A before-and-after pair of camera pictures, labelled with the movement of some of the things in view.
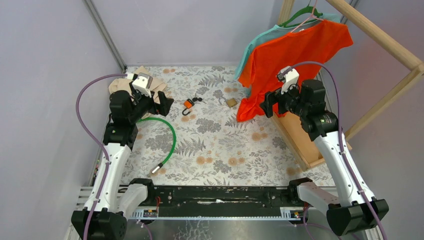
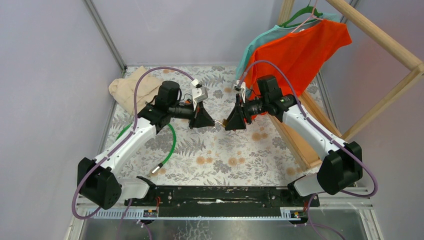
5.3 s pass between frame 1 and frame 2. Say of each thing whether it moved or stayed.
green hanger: stayed
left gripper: moved
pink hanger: stayed
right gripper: moved
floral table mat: stayed
